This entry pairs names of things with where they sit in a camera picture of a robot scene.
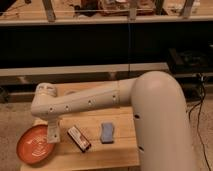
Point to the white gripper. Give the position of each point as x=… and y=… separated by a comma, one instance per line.
x=53, y=131

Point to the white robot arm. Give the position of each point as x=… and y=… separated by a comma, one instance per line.
x=162, y=126

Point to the orange ceramic bowl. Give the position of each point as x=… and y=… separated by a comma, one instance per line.
x=32, y=146

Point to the red and black box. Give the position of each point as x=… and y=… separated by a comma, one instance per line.
x=80, y=140

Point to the wooden table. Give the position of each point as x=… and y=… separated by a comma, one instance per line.
x=100, y=150

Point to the blue sponge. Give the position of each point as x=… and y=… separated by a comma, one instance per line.
x=107, y=133

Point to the dark shelf unit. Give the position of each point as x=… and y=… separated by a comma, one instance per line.
x=86, y=40

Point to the black equipment on shelf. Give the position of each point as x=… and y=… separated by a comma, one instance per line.
x=190, y=61

